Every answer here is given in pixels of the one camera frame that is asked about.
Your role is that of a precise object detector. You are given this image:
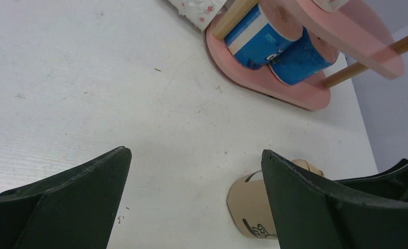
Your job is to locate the pink three-tier shelf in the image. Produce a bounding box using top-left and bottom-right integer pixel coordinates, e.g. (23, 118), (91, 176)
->
(206, 1), (408, 111)

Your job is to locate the blue paper roll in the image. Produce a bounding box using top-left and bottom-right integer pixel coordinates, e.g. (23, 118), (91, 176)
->
(224, 1), (303, 70)

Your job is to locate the brown roll cartoon print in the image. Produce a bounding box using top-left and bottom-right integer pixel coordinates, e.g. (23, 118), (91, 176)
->
(227, 159), (334, 244)

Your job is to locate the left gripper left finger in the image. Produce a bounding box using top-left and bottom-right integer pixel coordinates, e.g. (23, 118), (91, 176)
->
(0, 146), (132, 248)

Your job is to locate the lower floral paper roll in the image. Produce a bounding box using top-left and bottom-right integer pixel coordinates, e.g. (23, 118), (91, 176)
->
(168, 0), (227, 31)

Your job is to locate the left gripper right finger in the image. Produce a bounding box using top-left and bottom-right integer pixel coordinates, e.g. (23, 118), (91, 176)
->
(261, 149), (408, 248)

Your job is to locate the blue white roll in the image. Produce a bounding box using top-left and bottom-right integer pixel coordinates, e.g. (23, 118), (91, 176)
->
(268, 28), (340, 86)

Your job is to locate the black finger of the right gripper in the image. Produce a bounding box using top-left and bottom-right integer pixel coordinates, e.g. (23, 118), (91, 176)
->
(337, 158), (408, 202)

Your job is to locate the floral roll on shelf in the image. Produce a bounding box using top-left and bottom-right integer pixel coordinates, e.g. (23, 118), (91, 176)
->
(313, 0), (349, 13)

